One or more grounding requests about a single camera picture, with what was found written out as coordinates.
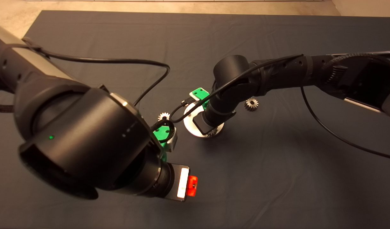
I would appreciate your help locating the small steel planetary gear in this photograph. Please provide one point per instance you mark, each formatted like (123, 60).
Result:
(212, 133)
(164, 115)
(251, 105)

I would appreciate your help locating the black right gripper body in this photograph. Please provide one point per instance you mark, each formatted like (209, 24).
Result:
(205, 124)

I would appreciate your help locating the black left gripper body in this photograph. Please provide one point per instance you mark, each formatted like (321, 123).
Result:
(174, 183)

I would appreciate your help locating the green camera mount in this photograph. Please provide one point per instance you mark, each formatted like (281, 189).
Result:
(201, 93)
(161, 134)

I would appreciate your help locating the green left camera mount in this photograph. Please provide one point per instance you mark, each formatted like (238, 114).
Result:
(161, 134)

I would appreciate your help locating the round metal carrier plate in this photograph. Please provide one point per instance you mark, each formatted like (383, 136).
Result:
(190, 127)

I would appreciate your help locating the silver right camera box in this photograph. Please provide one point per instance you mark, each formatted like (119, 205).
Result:
(193, 95)

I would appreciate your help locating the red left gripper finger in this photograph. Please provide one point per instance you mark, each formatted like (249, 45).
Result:
(192, 186)

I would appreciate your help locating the green right camera mount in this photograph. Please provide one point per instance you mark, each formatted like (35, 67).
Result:
(201, 93)

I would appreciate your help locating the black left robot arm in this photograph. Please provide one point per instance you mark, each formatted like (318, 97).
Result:
(74, 140)

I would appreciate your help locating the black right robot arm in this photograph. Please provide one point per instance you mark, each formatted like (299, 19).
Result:
(277, 74)

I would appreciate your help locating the silver left camera box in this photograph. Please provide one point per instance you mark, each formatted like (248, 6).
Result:
(172, 142)

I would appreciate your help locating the silver camera box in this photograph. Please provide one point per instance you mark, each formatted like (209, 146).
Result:
(172, 142)
(193, 95)

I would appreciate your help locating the dark table cloth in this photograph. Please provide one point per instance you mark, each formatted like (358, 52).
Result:
(118, 31)

